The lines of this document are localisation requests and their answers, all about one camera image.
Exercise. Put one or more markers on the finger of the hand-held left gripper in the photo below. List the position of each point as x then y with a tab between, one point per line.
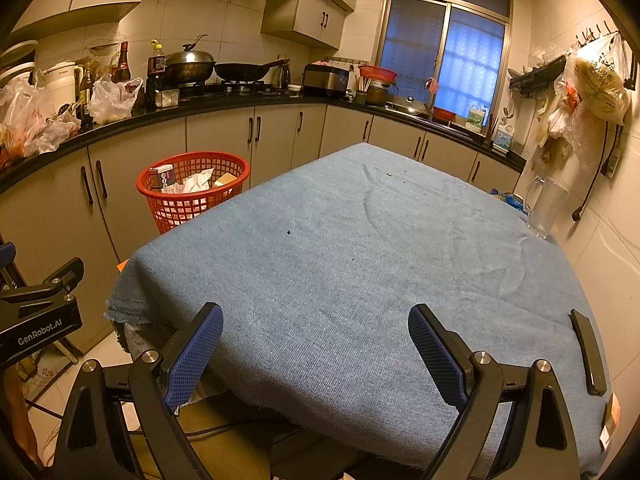
7	255
65	272

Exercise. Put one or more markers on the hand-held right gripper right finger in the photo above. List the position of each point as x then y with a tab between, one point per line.
435	355

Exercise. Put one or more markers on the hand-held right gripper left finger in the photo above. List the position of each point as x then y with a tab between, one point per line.
195	355

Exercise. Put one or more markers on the red plastic basket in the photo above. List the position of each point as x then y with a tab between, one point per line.
175	210

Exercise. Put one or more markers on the person's left forearm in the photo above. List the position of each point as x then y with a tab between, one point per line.
22	420

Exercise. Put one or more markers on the orange stool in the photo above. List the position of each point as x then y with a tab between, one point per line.
122	266

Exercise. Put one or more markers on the orange printed plastic bag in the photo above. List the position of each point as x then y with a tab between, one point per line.
35	120

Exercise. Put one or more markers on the blue tablecloth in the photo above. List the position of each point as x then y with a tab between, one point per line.
350	240

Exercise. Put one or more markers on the flat black bar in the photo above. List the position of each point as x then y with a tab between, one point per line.
589	352

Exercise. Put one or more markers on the crumpled white paper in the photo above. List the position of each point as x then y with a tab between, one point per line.
195	182

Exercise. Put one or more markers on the blue plastic bag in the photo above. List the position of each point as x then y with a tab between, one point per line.
510	200

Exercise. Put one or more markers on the white plastic bag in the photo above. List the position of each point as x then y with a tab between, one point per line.
112	102

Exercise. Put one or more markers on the yellow packet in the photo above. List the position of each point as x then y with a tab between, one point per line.
223	180

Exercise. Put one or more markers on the white electric appliance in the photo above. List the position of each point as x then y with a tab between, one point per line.
60	85

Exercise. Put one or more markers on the green oil bottle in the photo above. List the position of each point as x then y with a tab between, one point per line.
86	95

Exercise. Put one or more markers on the clear glass pitcher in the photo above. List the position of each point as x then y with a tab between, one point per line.
547	210

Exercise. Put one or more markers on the orange paper label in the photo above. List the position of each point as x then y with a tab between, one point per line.
612	415

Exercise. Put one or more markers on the beige lower kitchen cabinets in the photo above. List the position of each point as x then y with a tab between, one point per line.
215	140

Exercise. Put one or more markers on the clear seasoning box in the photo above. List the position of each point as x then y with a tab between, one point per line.
167	99

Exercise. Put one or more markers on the brown sauce bottle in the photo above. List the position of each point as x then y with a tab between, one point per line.
122	67

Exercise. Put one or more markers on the dark soda bottle yellow cap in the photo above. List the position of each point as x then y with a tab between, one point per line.
156	67

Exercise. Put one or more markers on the metal wok with lid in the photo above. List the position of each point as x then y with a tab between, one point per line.
190	72

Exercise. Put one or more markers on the white jug green label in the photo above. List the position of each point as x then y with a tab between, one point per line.
477	120

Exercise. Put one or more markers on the red basin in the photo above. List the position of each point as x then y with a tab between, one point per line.
444	114

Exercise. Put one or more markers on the gas stove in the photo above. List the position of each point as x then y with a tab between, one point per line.
230	88

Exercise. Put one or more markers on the glass pot lid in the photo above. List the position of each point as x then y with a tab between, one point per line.
407	104

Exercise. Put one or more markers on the black frying pan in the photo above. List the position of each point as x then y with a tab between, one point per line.
240	71

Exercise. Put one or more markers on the brown chopstick jar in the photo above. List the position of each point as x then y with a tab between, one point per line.
377	94

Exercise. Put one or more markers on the red colander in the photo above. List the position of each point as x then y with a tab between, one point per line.
377	74

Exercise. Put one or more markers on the steel kettle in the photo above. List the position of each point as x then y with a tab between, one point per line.
282	77

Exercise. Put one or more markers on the silver electric cooker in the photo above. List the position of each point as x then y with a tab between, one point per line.
325	81

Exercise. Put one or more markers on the kitchen window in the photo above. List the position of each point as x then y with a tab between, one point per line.
470	60

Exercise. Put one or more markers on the hanging plastic bags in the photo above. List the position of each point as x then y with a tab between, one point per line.
600	85

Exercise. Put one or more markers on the black wall rack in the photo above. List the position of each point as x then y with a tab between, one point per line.
537	72

